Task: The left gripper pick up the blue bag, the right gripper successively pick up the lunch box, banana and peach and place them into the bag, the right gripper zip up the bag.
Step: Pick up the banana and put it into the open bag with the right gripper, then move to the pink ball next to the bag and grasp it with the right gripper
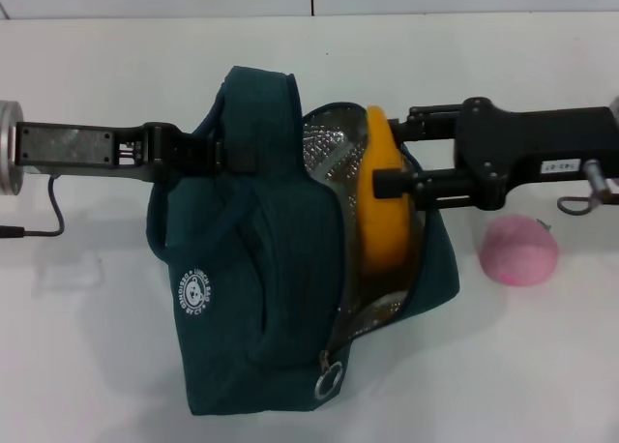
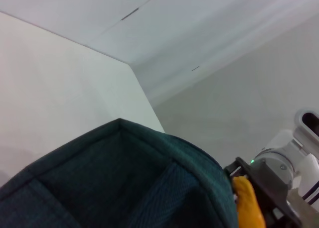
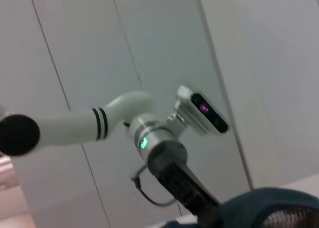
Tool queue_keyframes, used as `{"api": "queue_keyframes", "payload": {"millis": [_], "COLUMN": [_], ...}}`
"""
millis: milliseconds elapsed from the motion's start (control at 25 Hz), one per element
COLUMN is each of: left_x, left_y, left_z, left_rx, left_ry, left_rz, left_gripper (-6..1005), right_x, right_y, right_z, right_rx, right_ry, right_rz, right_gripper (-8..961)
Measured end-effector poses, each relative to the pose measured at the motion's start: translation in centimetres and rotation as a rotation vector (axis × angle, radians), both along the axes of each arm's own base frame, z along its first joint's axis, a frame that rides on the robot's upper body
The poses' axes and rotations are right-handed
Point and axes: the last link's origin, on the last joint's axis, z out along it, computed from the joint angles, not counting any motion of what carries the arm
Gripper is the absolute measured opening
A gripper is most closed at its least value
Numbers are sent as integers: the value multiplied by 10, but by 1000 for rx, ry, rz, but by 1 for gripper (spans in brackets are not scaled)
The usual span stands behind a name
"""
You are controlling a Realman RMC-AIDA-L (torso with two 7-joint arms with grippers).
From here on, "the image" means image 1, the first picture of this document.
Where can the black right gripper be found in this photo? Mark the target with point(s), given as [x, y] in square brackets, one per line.
[532, 143]

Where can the pink toy peach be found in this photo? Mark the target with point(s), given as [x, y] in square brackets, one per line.
[517, 252]

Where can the dark teal insulated lunch bag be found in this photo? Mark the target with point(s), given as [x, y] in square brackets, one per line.
[217, 269]

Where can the yellow toy banana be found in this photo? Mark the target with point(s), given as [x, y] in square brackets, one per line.
[382, 230]

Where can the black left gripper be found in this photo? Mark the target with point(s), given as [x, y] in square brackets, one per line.
[67, 145]

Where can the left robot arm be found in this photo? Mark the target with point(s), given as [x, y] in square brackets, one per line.
[9, 148]

